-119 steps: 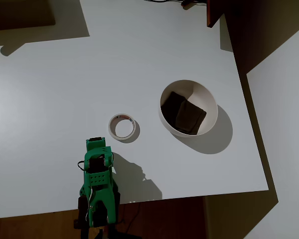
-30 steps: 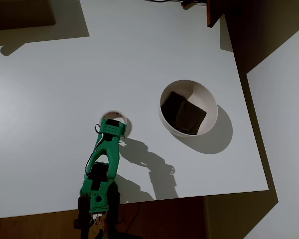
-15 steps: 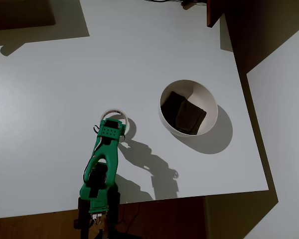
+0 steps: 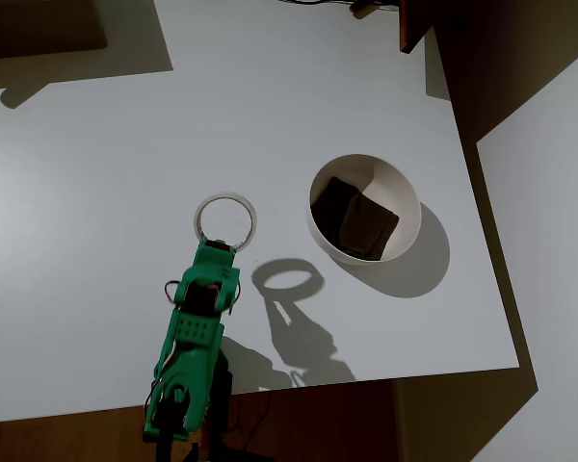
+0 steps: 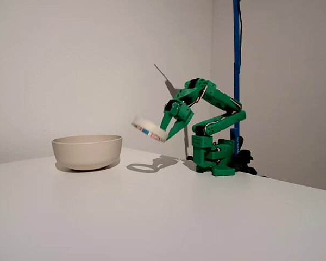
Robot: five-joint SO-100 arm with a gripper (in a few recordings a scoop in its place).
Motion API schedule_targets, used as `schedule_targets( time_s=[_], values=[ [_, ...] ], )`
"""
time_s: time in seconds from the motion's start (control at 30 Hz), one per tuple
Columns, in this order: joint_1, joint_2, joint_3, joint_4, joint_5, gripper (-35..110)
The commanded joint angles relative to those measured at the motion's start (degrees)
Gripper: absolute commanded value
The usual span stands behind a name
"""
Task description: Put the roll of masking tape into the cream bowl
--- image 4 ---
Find beige masking tape roll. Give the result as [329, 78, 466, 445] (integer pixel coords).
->
[194, 192, 259, 255]

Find black table clamp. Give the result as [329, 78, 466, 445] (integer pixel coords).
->
[154, 353, 271, 462]

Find dark folded cloth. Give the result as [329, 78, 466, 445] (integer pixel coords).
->
[310, 175, 400, 261]

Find beige round bowl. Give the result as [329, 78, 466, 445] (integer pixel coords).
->
[305, 153, 423, 265]

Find dark brown furniture piece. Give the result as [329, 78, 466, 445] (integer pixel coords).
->
[0, 0, 110, 55]

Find reddish brown wooden furniture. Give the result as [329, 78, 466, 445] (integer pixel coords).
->
[398, 0, 437, 55]

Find black cable with plug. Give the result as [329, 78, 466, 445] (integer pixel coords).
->
[277, 0, 401, 14]

